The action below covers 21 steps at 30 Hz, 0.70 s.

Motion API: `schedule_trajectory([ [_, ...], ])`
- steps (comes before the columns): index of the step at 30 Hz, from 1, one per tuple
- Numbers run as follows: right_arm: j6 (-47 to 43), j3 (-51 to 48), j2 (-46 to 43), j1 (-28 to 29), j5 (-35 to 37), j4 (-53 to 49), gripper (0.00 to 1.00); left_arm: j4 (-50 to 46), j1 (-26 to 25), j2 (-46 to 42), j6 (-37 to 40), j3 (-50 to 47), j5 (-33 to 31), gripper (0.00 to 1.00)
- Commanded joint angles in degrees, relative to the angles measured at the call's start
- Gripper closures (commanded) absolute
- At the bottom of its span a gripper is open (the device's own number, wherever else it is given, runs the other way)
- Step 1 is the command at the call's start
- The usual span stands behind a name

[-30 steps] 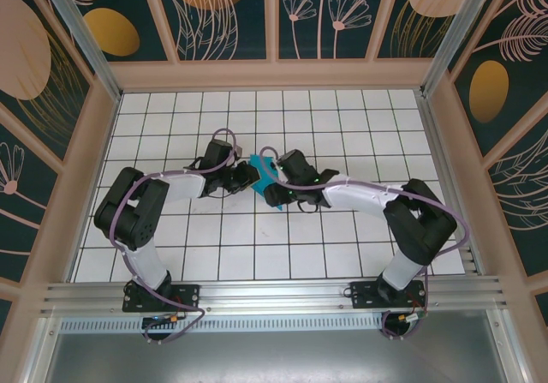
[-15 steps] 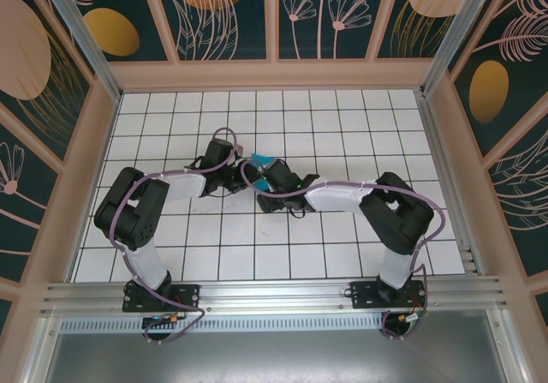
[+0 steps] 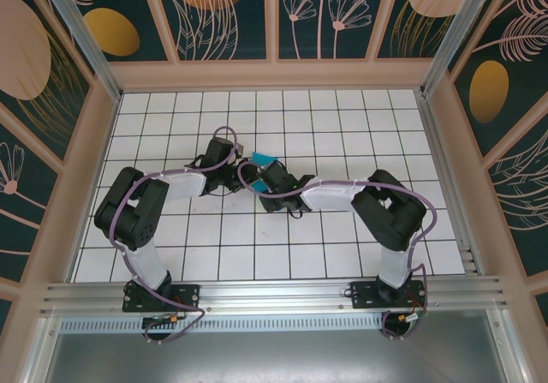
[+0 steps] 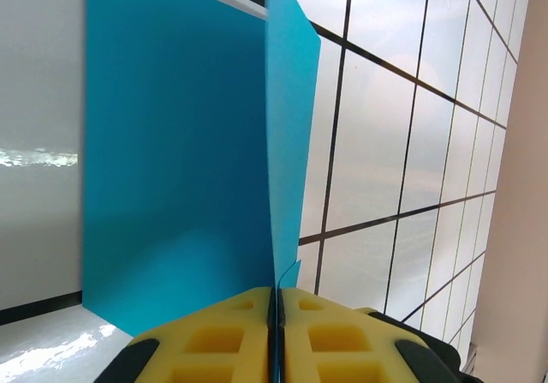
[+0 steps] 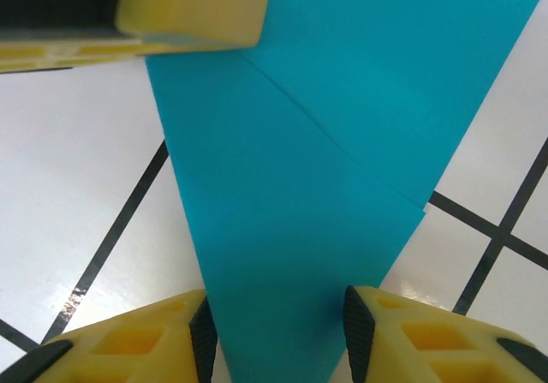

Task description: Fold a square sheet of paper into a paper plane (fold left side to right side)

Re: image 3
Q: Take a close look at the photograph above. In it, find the blue paper sheet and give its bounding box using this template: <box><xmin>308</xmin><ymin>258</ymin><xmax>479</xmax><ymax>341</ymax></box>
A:
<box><xmin>251</xmin><ymin>151</ymin><xmax>278</xmax><ymax>194</ymax></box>

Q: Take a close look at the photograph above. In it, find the small black circuit board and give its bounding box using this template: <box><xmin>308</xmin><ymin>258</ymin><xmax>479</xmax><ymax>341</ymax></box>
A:
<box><xmin>142</xmin><ymin>313</ymin><xmax>189</xmax><ymax>328</ymax></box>

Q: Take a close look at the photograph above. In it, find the grey metal shelf panel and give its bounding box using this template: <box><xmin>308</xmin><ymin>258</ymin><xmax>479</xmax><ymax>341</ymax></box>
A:
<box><xmin>25</xmin><ymin>309</ymin><xmax>527</xmax><ymax>383</ymax></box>

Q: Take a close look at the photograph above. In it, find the long aluminium mounting rail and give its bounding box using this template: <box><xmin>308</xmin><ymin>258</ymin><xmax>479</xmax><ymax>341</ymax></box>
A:
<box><xmin>40</xmin><ymin>275</ymin><xmax>513</xmax><ymax>315</ymax></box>

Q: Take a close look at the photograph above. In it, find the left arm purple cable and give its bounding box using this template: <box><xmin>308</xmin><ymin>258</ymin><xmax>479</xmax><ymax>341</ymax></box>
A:
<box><xmin>109</xmin><ymin>125</ymin><xmax>241</xmax><ymax>345</ymax></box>

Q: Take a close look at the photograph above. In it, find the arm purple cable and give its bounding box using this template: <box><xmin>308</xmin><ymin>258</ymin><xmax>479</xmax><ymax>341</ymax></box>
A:
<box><xmin>237</xmin><ymin>162</ymin><xmax>440</xmax><ymax>341</ymax></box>
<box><xmin>109</xmin><ymin>125</ymin><xmax>241</xmax><ymax>345</ymax></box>

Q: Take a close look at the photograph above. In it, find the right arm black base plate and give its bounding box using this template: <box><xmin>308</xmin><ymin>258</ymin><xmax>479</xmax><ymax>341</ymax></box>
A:
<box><xmin>349</xmin><ymin>279</ymin><xmax>428</xmax><ymax>311</ymax></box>

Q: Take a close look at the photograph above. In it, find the slotted white cable duct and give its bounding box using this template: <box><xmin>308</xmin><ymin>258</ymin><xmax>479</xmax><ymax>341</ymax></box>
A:
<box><xmin>59</xmin><ymin>314</ymin><xmax>386</xmax><ymax>333</ymax></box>

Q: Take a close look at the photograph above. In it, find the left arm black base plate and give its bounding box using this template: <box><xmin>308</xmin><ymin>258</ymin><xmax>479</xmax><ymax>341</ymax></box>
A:
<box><xmin>122</xmin><ymin>283</ymin><xmax>201</xmax><ymax>314</ymax></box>

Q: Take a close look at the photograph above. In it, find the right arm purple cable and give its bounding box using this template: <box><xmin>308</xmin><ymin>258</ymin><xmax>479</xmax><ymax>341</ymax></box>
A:
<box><xmin>237</xmin><ymin>162</ymin><xmax>440</xmax><ymax>341</ymax></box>

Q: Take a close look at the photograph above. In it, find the aluminium side rail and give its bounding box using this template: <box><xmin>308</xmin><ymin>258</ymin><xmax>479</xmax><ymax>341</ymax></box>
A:
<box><xmin>414</xmin><ymin>91</ymin><xmax>479</xmax><ymax>275</ymax></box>

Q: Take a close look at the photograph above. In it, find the aluminium frame post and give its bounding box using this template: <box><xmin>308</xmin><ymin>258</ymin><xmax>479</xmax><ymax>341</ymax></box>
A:
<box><xmin>419</xmin><ymin>0</ymin><xmax>502</xmax><ymax>97</ymax></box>
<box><xmin>33</xmin><ymin>0</ymin><xmax>123</xmax><ymax>101</ymax></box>

